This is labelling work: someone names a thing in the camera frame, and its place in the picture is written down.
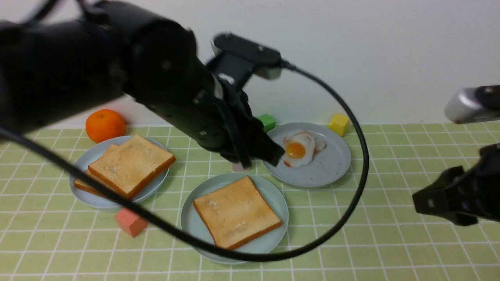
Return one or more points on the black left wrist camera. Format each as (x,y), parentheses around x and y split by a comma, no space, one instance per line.
(236,59)

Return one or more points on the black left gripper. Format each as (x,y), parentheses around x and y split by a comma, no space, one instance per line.
(208,112)

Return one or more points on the pink cube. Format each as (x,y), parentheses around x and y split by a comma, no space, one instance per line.
(237,167)

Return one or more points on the grey plate with eggs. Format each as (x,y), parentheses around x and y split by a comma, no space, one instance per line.
(327,167)

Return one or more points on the light blue centre plate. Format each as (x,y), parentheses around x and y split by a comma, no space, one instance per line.
(191,222)

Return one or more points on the light blue left plate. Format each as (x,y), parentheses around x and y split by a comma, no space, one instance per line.
(107,146)

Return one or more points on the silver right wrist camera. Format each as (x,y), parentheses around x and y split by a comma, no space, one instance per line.
(474,105)

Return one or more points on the fried egg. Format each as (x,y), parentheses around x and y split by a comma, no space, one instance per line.
(320,144)
(299,150)

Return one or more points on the green cube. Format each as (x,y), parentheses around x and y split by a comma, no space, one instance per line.
(268,122)

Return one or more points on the fried egg front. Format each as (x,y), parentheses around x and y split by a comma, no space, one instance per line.
(299,150)

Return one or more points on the green checkered tablecloth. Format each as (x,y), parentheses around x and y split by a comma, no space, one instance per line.
(48,235)

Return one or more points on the fried egg rear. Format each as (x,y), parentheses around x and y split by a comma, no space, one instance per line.
(320,144)

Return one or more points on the salmon red cube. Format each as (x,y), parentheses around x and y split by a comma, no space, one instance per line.
(130,223)

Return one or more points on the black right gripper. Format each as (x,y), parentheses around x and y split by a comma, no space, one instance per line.
(462,197)

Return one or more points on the orange fruit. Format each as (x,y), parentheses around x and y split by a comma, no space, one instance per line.
(105,124)

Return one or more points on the yellow cube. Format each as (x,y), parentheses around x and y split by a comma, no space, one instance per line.
(339,124)

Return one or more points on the light blue plate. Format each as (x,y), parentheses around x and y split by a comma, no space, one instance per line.
(107,146)
(191,222)

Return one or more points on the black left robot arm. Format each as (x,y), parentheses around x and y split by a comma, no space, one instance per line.
(52,72)

